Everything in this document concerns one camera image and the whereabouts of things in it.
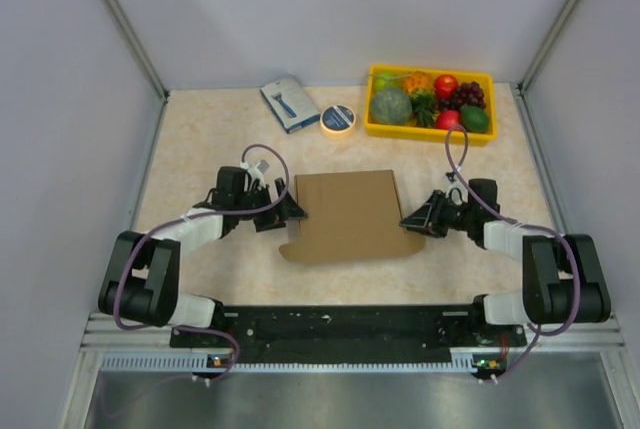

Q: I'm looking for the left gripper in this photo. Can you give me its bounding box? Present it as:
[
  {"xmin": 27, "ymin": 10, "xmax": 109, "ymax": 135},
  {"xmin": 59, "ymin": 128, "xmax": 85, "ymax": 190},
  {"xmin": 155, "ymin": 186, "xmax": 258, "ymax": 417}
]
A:
[{"xmin": 234, "ymin": 178, "xmax": 307, "ymax": 231}]

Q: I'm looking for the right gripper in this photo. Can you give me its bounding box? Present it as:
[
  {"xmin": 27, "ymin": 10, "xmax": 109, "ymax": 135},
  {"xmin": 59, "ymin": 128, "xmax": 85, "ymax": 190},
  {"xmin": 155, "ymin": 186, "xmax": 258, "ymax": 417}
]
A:
[{"xmin": 401, "ymin": 190, "xmax": 476, "ymax": 238}]

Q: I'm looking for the brown cardboard box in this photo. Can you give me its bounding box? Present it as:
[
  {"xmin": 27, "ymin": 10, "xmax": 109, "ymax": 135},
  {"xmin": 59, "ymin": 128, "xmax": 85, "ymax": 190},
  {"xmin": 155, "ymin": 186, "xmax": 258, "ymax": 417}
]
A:
[{"xmin": 279, "ymin": 169, "xmax": 425, "ymax": 265}]

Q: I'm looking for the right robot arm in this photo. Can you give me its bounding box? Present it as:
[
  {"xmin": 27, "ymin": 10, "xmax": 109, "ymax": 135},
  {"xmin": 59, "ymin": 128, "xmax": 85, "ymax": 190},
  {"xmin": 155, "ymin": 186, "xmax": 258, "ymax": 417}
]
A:
[{"xmin": 400, "ymin": 178, "xmax": 611, "ymax": 345}]

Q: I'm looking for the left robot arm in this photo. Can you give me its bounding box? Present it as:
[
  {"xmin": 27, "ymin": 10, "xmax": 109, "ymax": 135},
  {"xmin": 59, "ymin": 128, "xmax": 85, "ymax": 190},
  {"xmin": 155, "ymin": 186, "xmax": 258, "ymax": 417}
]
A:
[{"xmin": 98, "ymin": 162, "xmax": 307, "ymax": 346}]

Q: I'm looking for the razor package box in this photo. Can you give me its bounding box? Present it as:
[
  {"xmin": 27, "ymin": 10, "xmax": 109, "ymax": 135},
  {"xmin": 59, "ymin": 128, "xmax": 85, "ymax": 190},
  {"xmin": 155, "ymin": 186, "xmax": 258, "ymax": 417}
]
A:
[{"xmin": 260, "ymin": 75, "xmax": 320, "ymax": 134}]

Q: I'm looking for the yellow plastic tray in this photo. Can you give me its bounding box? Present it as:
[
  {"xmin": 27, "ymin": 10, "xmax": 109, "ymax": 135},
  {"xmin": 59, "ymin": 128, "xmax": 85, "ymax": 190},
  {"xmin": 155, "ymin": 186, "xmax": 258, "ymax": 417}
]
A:
[{"xmin": 363, "ymin": 64, "xmax": 498, "ymax": 146}]

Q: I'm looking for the yellow tape roll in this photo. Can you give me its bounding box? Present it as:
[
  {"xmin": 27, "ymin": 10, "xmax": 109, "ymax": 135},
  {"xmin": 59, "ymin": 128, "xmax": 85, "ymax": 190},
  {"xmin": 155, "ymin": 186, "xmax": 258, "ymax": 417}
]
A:
[{"xmin": 320, "ymin": 105, "xmax": 357, "ymax": 140}]

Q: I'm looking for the red apple in front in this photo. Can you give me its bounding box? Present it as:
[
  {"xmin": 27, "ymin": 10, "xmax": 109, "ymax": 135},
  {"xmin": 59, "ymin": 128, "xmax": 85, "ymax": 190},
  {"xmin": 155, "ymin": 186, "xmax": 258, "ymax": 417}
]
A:
[{"xmin": 435, "ymin": 110, "xmax": 463, "ymax": 131}]

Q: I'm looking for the red apple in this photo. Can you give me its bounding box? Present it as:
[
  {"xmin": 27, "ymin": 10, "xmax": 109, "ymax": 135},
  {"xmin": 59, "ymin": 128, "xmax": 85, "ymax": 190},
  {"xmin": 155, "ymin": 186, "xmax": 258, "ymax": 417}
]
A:
[
  {"xmin": 434, "ymin": 74, "xmax": 458, "ymax": 100},
  {"xmin": 435, "ymin": 110, "xmax": 463, "ymax": 131}
]

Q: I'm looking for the green avocado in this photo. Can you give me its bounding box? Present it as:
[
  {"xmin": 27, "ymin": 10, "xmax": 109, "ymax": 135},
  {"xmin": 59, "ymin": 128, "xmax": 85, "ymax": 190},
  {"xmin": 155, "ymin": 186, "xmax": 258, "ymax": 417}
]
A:
[{"xmin": 459, "ymin": 105, "xmax": 490, "ymax": 133}]

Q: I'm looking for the green netted melon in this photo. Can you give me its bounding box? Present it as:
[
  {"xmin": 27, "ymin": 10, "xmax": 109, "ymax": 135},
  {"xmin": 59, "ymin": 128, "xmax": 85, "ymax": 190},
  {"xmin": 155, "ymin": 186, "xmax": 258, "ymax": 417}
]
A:
[{"xmin": 370, "ymin": 87, "xmax": 412, "ymax": 126}]

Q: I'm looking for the orange pineapple with leaves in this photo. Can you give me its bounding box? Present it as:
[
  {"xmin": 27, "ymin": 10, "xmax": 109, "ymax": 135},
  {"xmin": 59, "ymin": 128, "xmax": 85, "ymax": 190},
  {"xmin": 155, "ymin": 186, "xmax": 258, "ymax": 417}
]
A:
[{"xmin": 402, "ymin": 71, "xmax": 436, "ymax": 128}]

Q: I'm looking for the dark purple grape bunch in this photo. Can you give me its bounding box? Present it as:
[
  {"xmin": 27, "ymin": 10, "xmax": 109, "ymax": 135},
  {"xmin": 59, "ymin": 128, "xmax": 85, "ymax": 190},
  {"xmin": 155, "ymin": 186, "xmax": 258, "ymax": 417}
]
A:
[{"xmin": 436, "ymin": 82, "xmax": 487, "ymax": 111}]

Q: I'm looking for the red apple at back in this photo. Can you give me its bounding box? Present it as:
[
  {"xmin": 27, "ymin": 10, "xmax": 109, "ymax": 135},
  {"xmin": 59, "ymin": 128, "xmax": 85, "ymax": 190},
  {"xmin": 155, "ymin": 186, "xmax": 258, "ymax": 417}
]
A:
[{"xmin": 434, "ymin": 74, "xmax": 458, "ymax": 100}]

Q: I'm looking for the green apple with stem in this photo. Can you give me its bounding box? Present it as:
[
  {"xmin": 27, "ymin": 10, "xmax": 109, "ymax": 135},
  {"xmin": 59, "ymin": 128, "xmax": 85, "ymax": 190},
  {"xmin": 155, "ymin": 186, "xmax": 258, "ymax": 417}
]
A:
[{"xmin": 370, "ymin": 72, "xmax": 410, "ymax": 92}]

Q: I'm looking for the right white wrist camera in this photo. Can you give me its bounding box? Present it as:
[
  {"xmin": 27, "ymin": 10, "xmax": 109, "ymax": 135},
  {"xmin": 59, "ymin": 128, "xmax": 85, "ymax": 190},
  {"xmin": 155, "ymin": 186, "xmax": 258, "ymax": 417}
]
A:
[{"xmin": 444, "ymin": 171, "xmax": 467, "ymax": 204}]

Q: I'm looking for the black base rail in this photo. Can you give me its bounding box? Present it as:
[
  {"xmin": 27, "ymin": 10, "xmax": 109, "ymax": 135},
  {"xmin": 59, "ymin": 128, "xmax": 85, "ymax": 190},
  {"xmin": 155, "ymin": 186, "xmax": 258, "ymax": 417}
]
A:
[{"xmin": 169, "ymin": 304, "xmax": 531, "ymax": 375}]

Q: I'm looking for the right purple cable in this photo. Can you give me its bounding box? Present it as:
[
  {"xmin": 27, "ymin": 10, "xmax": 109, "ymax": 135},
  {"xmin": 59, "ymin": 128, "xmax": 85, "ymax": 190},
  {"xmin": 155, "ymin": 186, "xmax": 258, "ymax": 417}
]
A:
[{"xmin": 444, "ymin": 124, "xmax": 584, "ymax": 385}]

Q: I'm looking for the right aluminium frame post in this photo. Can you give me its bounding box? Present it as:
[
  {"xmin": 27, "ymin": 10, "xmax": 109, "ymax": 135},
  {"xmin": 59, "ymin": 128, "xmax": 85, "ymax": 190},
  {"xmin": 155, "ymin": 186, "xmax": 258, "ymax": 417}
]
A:
[{"xmin": 516, "ymin": 0, "xmax": 583, "ymax": 94}]

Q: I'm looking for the aluminium frame post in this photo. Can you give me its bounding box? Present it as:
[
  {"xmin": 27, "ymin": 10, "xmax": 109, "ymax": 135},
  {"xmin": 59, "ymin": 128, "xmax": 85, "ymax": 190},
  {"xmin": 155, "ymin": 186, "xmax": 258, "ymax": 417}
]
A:
[
  {"xmin": 516, "ymin": 0, "xmax": 583, "ymax": 94},
  {"xmin": 101, "ymin": 0, "xmax": 169, "ymax": 101}
]

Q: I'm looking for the left aluminium frame post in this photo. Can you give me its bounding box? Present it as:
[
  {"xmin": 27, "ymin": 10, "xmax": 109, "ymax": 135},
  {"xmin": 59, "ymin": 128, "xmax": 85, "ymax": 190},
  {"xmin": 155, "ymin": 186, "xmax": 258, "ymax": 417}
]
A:
[{"xmin": 101, "ymin": 0, "xmax": 169, "ymax": 101}]

